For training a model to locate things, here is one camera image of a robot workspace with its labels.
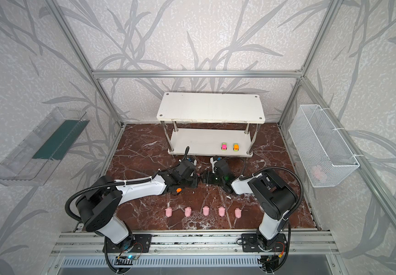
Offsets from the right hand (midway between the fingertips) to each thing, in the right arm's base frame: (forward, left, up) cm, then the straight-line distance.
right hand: (203, 170), depth 94 cm
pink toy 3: (-21, -2, -2) cm, 21 cm away
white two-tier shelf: (+38, -4, -3) cm, 38 cm away
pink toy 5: (-22, -17, -1) cm, 28 cm away
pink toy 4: (-21, -9, -1) cm, 23 cm away
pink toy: (-22, +16, -1) cm, 27 cm away
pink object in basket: (-12, -51, +17) cm, 55 cm away
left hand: (-4, +1, +3) cm, 5 cm away
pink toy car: (+13, -12, +4) cm, 18 cm away
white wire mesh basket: (-10, -46, +32) cm, 57 cm away
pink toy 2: (-21, +7, -1) cm, 22 cm away
